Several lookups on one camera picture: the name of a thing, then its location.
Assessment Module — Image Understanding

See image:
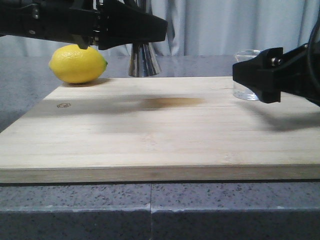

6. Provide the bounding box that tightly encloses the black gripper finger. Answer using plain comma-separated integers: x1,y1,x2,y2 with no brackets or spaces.
97,0,168,50

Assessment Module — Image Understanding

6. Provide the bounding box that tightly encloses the steel double jigger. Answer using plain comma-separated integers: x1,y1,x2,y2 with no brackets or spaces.
128,42,161,78

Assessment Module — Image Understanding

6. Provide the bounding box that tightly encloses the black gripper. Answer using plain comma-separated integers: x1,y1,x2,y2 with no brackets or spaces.
232,19,320,106
0,0,100,49

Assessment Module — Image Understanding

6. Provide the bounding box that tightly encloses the glass beaker with liquid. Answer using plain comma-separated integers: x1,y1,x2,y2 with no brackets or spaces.
233,49,261,101

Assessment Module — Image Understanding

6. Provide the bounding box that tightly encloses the yellow lemon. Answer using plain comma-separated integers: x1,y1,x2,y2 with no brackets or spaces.
48,44,108,84

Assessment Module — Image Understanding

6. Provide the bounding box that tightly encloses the wooden cutting board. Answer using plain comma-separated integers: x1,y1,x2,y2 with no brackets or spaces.
0,77,320,183

